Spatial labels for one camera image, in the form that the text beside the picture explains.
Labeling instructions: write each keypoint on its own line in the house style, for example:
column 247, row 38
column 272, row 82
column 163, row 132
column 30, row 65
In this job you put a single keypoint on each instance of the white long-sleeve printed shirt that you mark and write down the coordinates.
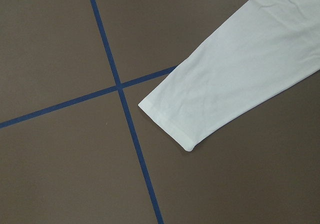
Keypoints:
column 261, row 50

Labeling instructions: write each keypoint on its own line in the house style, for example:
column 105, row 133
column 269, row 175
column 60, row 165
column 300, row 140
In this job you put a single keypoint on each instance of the blue tape grid lines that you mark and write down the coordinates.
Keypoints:
column 119, row 89

